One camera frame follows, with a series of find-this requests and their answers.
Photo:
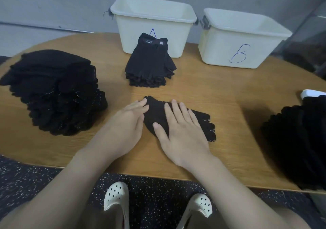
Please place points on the person's right white shoe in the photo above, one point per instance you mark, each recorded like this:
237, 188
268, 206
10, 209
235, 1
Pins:
201, 206

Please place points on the person's left hand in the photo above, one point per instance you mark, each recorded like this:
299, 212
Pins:
119, 132

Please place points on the person's left leg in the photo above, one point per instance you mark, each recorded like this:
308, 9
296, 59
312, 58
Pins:
99, 218

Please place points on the white plastic bin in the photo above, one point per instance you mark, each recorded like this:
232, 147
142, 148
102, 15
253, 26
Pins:
216, 48
130, 35

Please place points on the person's white shoe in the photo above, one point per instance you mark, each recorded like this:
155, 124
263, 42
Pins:
117, 195
201, 206

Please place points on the person's right forearm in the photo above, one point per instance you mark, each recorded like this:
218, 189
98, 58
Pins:
239, 201

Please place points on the pile of black gloves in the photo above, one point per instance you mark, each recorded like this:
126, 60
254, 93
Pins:
46, 61

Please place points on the white flat tray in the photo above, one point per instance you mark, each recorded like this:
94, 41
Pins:
313, 93

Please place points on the stack of black gloves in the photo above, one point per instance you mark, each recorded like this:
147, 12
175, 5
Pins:
28, 61

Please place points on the person's left white shoe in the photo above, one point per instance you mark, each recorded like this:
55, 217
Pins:
117, 195

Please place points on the person's left forearm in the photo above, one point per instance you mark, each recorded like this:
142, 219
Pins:
46, 195

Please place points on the grey wall pipe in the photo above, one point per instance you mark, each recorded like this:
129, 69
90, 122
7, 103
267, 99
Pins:
46, 27

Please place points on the person's right hand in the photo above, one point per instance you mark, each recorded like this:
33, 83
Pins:
186, 142

